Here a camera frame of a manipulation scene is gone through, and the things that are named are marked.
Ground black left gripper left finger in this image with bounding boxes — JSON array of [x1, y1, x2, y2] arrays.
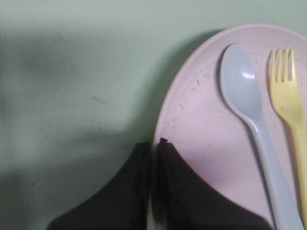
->
[[48, 142, 151, 230]]

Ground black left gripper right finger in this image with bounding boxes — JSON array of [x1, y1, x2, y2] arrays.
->
[[154, 138, 271, 230]]

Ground beige round plate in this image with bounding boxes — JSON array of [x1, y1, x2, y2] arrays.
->
[[152, 23, 307, 230]]

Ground yellow plastic fork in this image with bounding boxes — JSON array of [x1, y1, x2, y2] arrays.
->
[[268, 49, 307, 228]]

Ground green rectangular tray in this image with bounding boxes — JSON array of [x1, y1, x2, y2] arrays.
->
[[0, 0, 307, 230]]

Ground light blue plastic spoon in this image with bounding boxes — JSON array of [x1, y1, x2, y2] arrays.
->
[[220, 44, 304, 230]]

